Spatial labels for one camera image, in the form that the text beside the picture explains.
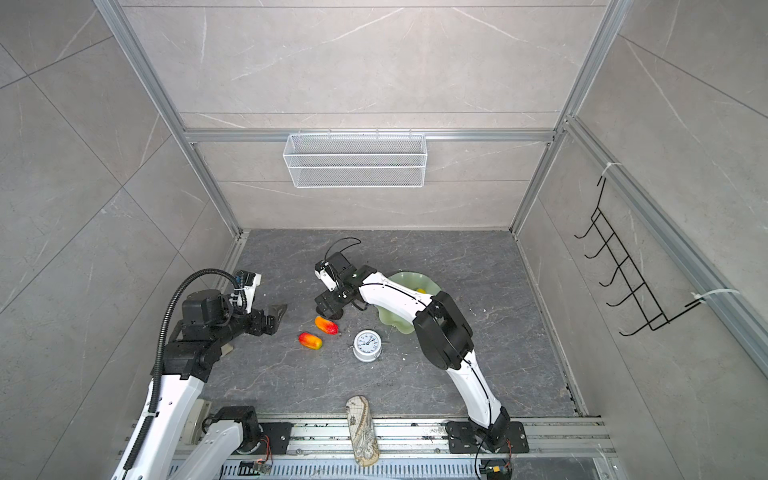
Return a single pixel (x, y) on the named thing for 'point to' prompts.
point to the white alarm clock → (367, 345)
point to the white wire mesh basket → (355, 160)
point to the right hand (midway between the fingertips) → (332, 297)
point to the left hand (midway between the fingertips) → (266, 295)
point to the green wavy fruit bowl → (412, 280)
